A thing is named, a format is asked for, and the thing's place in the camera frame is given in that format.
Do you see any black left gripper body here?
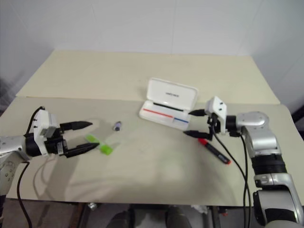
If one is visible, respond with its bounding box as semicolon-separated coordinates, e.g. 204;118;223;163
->
44;123;70;157

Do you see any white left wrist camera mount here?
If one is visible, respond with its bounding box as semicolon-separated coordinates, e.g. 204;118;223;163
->
32;109;59;156

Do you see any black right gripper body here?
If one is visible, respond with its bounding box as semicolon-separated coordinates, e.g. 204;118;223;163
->
206;113;221;141

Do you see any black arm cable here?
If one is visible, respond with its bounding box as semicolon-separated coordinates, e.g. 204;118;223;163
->
16;106;46;228
209;116;254;209

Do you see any red and black marker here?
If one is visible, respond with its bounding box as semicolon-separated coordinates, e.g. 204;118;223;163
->
198;138;232;165

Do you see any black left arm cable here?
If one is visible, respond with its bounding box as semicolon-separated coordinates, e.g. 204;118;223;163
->
16;106;46;228

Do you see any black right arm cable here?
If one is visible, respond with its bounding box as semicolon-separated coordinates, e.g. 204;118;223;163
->
209;116;254;209

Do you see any green marker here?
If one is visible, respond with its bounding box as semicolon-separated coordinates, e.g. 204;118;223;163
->
85;134;121;156

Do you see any white plastic pencil case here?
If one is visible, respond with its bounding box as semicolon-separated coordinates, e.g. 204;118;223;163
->
138;76;199;124

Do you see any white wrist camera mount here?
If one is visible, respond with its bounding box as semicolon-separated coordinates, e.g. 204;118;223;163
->
205;96;228;136
32;109;59;156

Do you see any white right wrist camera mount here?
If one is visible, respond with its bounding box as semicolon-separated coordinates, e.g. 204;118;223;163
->
205;96;228;136

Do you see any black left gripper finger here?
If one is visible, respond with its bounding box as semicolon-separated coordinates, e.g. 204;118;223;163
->
65;142;100;159
59;121;94;132

